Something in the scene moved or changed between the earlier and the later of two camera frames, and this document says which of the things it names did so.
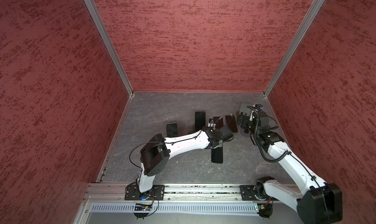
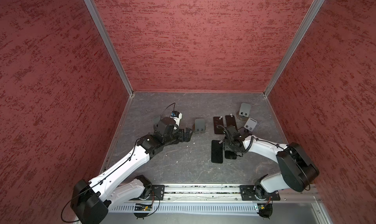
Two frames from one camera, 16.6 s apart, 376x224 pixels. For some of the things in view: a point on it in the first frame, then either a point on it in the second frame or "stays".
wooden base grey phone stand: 245,110 stays
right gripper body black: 246,123 → 228,146
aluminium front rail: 115,193 stays
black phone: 217,155 stays
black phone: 199,120 → 230,154
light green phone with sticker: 230,121 stays
